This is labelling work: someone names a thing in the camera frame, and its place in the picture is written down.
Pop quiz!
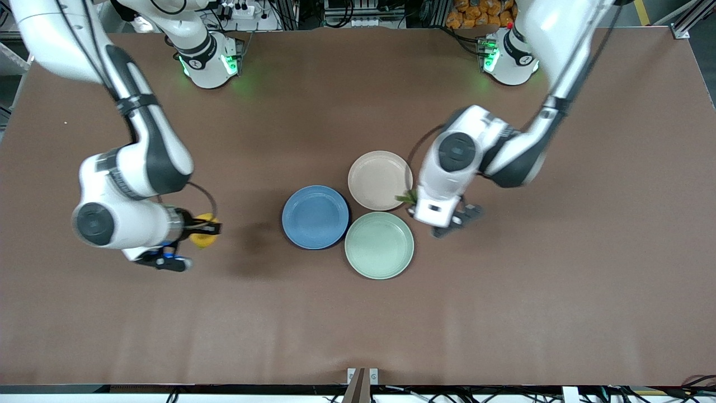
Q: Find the yellow lemon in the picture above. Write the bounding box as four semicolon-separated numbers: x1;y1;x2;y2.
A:
189;213;219;249

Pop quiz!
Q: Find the beige plate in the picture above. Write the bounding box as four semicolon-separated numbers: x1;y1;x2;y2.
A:
348;151;414;212

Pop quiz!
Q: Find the light green plate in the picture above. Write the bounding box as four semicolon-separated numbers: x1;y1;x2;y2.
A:
345;212;415;280

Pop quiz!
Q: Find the blue plate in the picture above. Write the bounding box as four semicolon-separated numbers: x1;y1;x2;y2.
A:
282;185;350;250

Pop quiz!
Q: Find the bag of oranges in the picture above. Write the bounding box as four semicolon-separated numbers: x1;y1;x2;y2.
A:
446;0;518;30

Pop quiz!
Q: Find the white power strip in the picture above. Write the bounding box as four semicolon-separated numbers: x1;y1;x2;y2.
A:
219;2;257;21

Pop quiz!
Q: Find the small metal bracket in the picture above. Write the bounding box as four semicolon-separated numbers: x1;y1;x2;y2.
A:
347;368;379;387

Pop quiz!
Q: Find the brown camera post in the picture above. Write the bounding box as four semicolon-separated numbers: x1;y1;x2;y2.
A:
342;368;367;403

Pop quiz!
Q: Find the silver aluminium frame profile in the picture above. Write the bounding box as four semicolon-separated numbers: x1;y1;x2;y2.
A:
668;0;716;40

